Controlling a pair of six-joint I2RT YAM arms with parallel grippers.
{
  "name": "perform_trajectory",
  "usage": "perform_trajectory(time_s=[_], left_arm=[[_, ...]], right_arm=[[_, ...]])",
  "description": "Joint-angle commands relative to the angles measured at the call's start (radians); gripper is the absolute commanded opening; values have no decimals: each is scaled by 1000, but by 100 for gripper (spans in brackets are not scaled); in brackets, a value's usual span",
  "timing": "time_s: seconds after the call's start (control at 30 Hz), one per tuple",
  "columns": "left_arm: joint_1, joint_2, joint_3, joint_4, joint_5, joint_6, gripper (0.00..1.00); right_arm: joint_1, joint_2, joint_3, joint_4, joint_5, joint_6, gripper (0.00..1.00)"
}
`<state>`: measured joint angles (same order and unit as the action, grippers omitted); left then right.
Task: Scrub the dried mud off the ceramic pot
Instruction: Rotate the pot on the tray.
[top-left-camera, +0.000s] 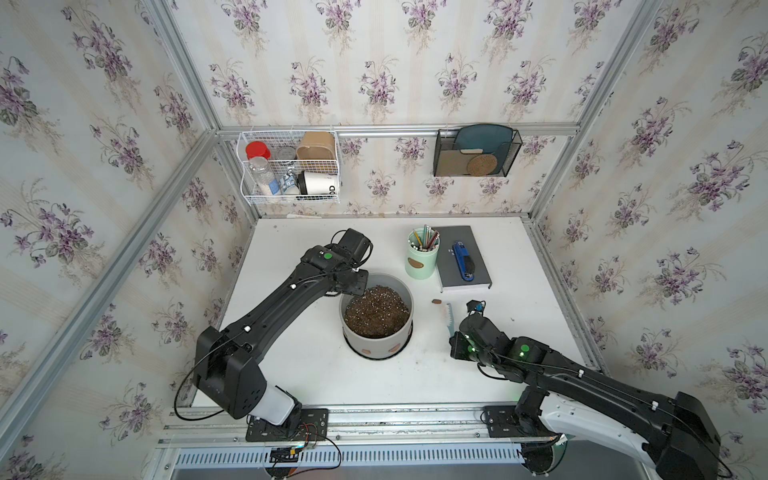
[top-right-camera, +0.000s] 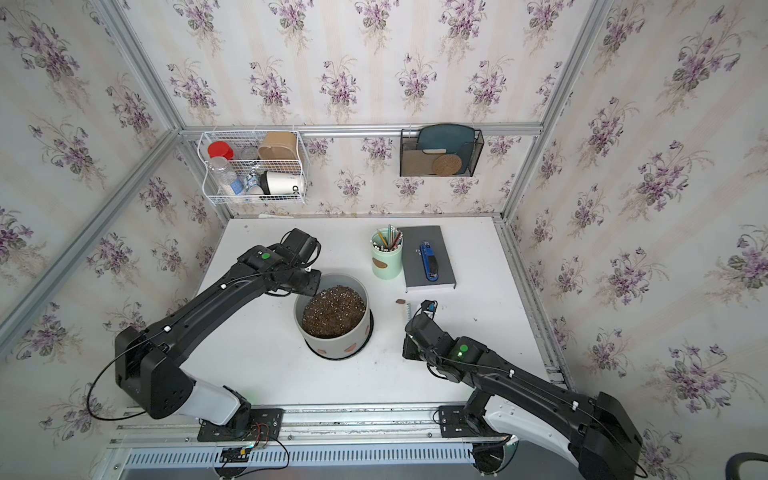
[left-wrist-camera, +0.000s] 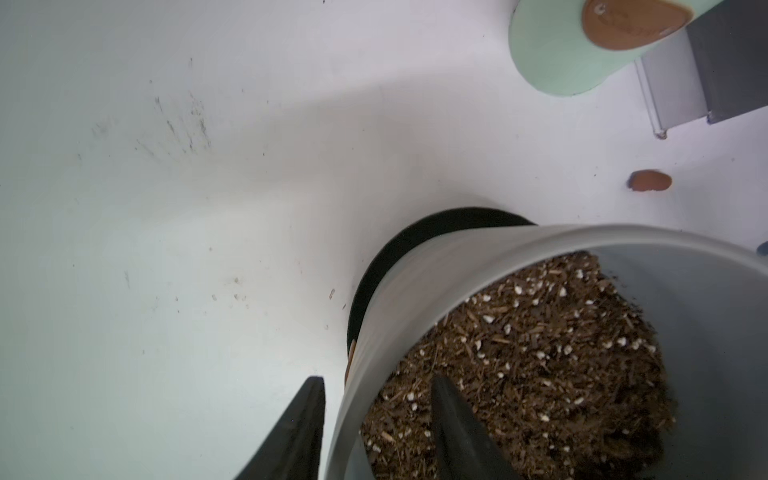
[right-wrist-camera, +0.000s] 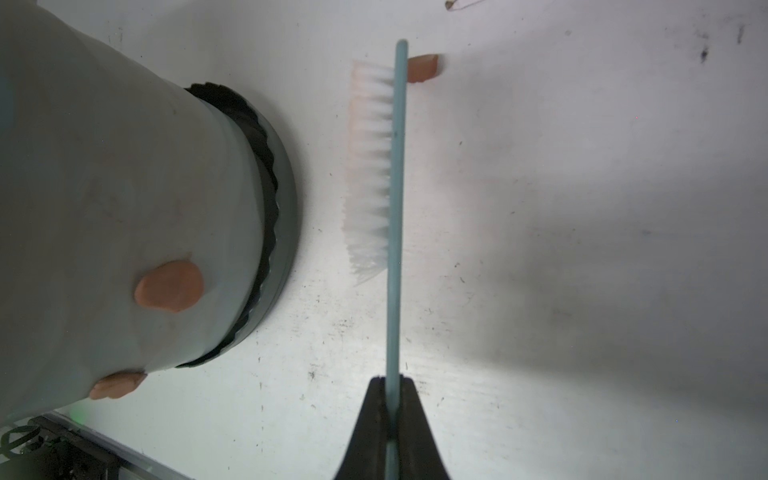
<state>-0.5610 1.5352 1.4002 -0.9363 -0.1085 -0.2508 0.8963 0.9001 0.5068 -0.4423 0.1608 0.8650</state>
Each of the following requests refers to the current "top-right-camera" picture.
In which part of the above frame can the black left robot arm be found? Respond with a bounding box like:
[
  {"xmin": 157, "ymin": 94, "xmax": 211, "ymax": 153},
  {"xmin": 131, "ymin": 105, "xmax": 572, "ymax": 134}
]
[{"xmin": 114, "ymin": 228, "xmax": 322, "ymax": 426}]

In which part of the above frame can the brown cardboard cup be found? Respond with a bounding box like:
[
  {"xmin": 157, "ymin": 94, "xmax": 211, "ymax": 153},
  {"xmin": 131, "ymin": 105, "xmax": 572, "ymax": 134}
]
[{"xmin": 257, "ymin": 131, "xmax": 300, "ymax": 160}]

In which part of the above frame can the clear plastic bottle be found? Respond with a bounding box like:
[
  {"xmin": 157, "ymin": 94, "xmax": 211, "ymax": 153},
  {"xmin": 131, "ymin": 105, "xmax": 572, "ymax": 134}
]
[{"xmin": 209, "ymin": 156, "xmax": 244, "ymax": 196}]

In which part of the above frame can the black pot saucer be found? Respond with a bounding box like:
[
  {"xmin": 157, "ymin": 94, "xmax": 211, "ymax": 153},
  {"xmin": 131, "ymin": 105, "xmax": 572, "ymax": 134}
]
[{"xmin": 304, "ymin": 311, "xmax": 375, "ymax": 361}]

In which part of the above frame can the white ceramic pot with soil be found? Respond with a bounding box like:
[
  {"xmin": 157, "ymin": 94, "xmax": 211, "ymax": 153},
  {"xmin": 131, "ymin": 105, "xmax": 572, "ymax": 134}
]
[{"xmin": 294, "ymin": 274, "xmax": 372, "ymax": 339}]

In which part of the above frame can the small circuit board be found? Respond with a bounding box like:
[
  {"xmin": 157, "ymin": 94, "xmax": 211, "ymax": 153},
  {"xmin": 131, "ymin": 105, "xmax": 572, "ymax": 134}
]
[{"xmin": 219, "ymin": 447, "xmax": 252, "ymax": 465}]

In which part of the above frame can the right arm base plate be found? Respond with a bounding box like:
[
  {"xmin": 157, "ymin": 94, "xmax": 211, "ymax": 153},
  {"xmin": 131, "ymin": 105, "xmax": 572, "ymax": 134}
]
[{"xmin": 435, "ymin": 405, "xmax": 499, "ymax": 438}]

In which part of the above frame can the green pencil cup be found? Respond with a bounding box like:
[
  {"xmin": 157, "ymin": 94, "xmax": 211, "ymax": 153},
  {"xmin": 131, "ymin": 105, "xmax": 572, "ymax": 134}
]
[{"xmin": 370, "ymin": 225, "xmax": 403, "ymax": 280}]

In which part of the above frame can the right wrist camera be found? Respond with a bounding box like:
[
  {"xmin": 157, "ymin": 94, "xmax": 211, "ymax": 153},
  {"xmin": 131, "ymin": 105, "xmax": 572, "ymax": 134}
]
[{"xmin": 420, "ymin": 300, "xmax": 438, "ymax": 315}]

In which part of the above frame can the grey notebook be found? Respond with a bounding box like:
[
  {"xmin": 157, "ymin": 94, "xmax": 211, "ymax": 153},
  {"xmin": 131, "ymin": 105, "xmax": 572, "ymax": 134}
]
[{"xmin": 401, "ymin": 225, "xmax": 457, "ymax": 293}]

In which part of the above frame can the red lidded jar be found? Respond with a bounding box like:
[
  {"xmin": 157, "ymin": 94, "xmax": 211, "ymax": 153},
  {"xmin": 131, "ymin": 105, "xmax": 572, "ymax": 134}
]
[{"xmin": 207, "ymin": 141, "xmax": 234, "ymax": 161}]

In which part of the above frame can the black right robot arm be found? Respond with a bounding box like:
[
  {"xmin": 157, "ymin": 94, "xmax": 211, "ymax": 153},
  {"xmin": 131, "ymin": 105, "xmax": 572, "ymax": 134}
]
[{"xmin": 402, "ymin": 300, "xmax": 648, "ymax": 479}]

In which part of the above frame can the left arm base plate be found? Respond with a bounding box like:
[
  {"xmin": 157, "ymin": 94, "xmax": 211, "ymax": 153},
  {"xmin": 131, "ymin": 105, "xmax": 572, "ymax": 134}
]
[{"xmin": 197, "ymin": 408, "xmax": 285, "ymax": 443}]

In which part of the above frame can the teal plate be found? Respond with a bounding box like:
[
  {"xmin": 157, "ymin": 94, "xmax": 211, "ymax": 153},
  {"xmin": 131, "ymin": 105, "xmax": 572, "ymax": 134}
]
[{"xmin": 417, "ymin": 123, "xmax": 475, "ymax": 175}]

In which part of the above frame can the round cork coaster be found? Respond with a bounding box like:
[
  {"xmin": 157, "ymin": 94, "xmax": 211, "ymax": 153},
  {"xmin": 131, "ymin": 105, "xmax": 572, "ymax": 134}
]
[{"xmin": 431, "ymin": 154, "xmax": 463, "ymax": 177}]

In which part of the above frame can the white wire basket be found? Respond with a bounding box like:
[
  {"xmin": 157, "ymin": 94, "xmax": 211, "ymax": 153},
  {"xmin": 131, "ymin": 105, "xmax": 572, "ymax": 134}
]
[{"xmin": 196, "ymin": 129, "xmax": 309, "ymax": 205}]

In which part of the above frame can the black mesh wall organizer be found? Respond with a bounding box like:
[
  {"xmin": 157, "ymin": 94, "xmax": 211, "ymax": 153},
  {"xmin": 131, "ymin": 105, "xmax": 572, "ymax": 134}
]
[{"xmin": 399, "ymin": 127, "xmax": 485, "ymax": 177}]

